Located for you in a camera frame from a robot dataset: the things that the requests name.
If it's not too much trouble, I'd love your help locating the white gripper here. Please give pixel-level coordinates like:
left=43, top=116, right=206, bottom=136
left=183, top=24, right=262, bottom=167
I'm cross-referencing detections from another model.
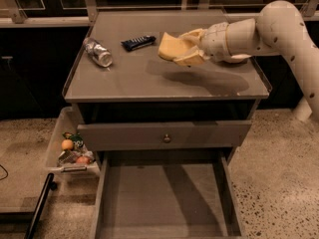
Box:
left=173, top=22, right=231, bottom=67

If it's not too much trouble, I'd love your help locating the yellow sponge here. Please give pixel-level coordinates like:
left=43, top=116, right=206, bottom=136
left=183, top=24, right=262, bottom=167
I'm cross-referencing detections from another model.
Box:
left=158, top=32, right=194, bottom=61

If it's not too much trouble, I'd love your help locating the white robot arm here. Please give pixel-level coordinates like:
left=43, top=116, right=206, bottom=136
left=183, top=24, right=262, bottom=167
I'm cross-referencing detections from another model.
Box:
left=173, top=0, right=319, bottom=118

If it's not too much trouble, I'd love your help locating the grey drawer cabinet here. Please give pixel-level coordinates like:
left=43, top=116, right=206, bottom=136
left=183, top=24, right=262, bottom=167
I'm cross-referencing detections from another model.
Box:
left=62, top=9, right=272, bottom=166

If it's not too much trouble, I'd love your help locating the grey top drawer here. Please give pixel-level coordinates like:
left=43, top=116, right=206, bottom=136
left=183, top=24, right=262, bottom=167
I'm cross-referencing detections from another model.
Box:
left=78, top=120, right=251, bottom=151

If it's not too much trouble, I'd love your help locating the round metal drawer knob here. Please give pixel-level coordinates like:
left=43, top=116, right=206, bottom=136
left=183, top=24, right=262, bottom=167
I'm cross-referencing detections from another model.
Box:
left=162, top=134, right=171, bottom=143

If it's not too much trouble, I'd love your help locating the open grey middle drawer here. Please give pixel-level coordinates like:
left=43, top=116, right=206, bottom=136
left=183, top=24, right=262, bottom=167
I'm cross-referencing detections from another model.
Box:
left=89, top=149, right=247, bottom=239

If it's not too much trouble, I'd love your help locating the white paper bowl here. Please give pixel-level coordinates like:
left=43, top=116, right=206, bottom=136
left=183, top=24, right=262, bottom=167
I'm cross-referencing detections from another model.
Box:
left=220, top=54, right=250, bottom=64

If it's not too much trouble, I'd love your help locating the clear plastic water bottle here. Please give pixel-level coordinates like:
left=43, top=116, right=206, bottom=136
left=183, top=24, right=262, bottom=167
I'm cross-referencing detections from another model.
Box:
left=83, top=38, right=113, bottom=68

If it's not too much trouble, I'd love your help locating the green snack bag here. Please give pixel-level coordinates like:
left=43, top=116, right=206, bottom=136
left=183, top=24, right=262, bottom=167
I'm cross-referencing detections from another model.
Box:
left=63, top=132, right=84, bottom=149

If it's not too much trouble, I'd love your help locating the red apple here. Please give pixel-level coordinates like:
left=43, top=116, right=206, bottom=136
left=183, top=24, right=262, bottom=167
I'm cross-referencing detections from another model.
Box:
left=76, top=156, right=91, bottom=164

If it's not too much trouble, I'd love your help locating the orange fruit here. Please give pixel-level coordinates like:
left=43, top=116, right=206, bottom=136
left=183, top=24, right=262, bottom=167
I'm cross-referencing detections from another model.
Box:
left=61, top=139, right=74, bottom=150

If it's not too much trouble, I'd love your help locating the silver foil snack packet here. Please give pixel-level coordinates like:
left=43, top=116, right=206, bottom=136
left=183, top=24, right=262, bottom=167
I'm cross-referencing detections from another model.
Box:
left=57, top=149, right=78, bottom=166

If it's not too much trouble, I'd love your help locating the clear plastic storage bin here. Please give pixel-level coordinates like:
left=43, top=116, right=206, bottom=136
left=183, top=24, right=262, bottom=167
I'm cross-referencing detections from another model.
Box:
left=45, top=107, right=100, bottom=177

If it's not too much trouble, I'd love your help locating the black bar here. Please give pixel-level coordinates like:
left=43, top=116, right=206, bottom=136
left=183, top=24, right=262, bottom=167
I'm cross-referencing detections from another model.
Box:
left=24, top=173, right=57, bottom=239

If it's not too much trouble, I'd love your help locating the white railing frame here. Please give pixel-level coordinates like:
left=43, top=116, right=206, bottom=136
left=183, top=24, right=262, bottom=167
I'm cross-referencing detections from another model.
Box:
left=0, top=0, right=319, bottom=29

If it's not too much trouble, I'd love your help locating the black cable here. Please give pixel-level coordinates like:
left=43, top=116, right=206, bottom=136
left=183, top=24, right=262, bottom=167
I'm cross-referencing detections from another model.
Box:
left=0, top=164, right=9, bottom=181

